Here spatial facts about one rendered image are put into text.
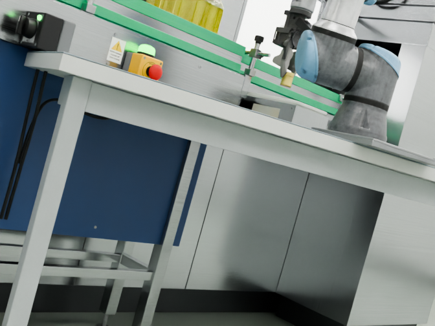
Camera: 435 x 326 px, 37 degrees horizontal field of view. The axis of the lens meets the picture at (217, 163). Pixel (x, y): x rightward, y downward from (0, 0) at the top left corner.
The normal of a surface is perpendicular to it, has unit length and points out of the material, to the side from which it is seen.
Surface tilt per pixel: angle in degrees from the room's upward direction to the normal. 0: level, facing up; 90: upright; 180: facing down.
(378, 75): 90
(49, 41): 90
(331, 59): 101
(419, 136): 90
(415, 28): 90
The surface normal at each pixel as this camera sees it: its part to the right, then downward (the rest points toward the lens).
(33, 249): 0.45, 0.15
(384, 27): -0.68, -0.16
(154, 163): 0.69, 0.22
